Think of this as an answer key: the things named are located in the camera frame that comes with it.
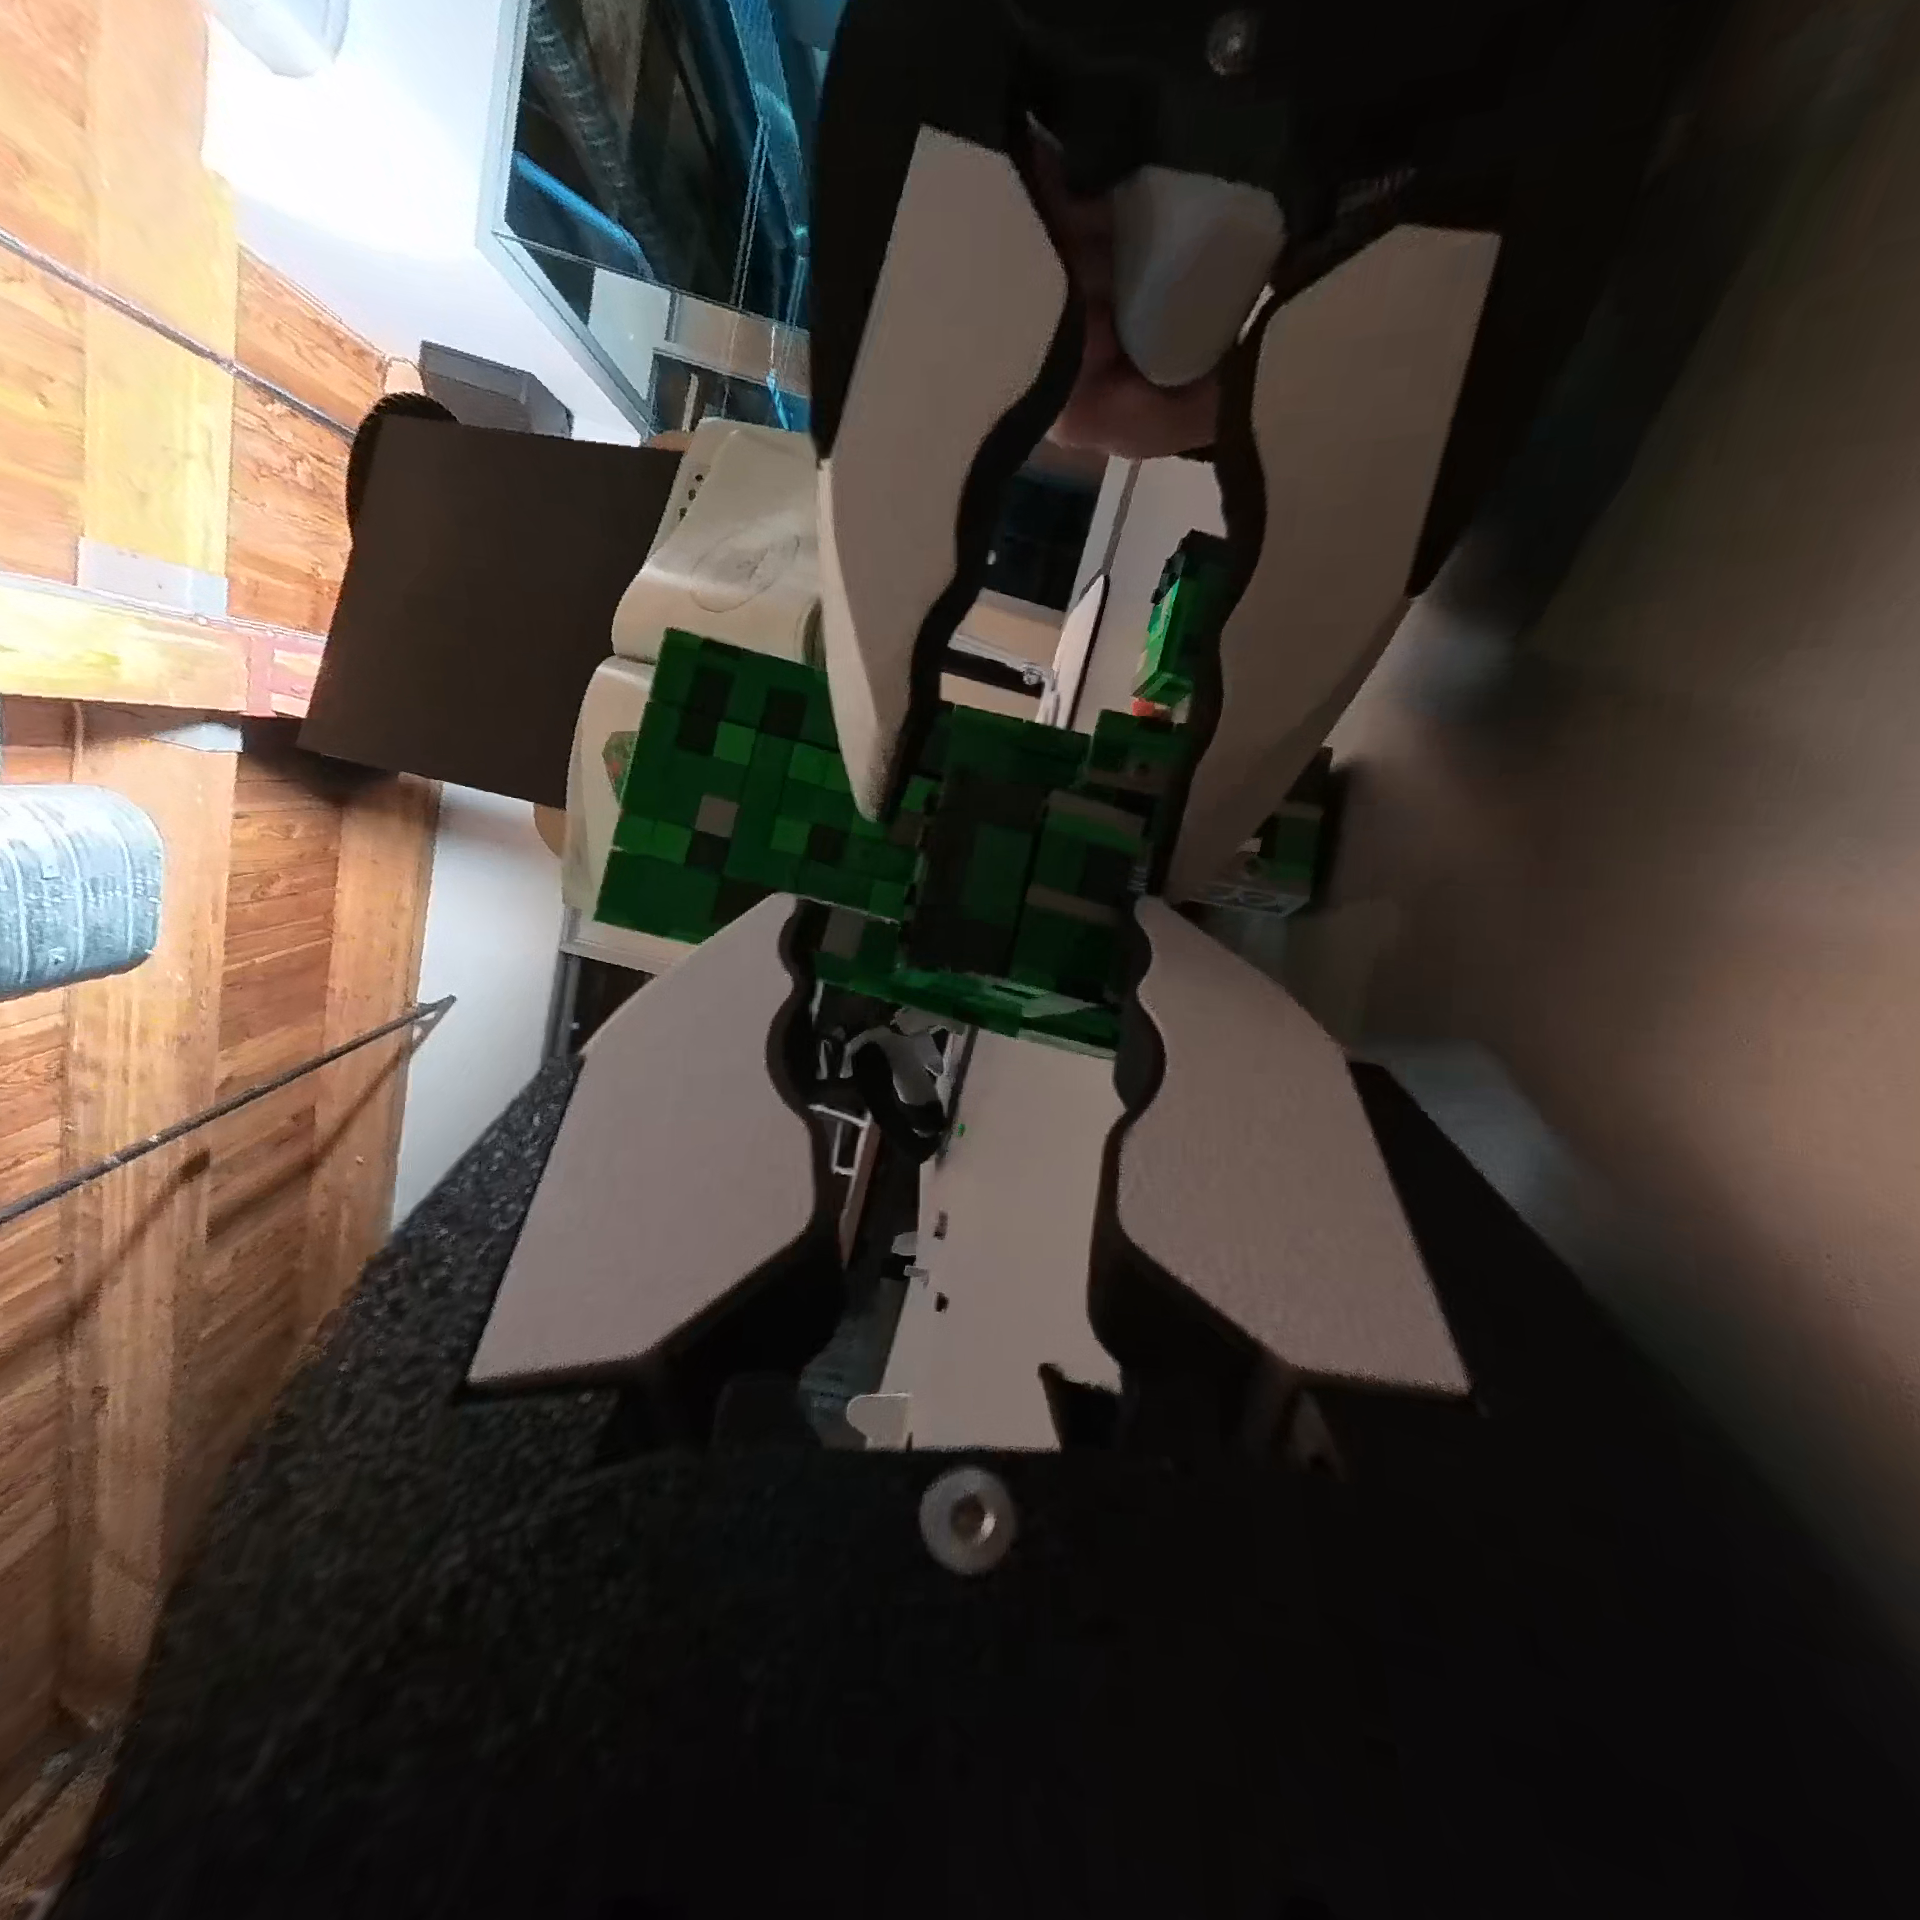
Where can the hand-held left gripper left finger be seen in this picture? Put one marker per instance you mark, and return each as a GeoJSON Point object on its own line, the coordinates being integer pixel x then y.
{"type": "Point", "coordinates": [661, 1201]}

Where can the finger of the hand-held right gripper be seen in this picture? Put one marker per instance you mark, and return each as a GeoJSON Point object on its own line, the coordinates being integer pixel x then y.
{"type": "Point", "coordinates": [1350, 453]}
{"type": "Point", "coordinates": [916, 453]}

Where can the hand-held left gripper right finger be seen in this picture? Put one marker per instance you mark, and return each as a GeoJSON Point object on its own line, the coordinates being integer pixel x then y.
{"type": "Point", "coordinates": [1275, 1201]}

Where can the green lego creeper figure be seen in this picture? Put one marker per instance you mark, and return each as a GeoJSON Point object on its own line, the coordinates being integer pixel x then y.
{"type": "Point", "coordinates": [721, 783]}

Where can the cream lego instruction booklet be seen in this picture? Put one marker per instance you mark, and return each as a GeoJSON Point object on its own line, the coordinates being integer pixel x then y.
{"type": "Point", "coordinates": [721, 525]}

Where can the person's right hand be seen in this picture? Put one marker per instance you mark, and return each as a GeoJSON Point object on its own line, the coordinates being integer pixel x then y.
{"type": "Point", "coordinates": [1142, 420]}

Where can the silver ceiling duct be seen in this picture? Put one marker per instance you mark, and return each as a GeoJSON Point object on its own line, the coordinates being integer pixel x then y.
{"type": "Point", "coordinates": [76, 900]}

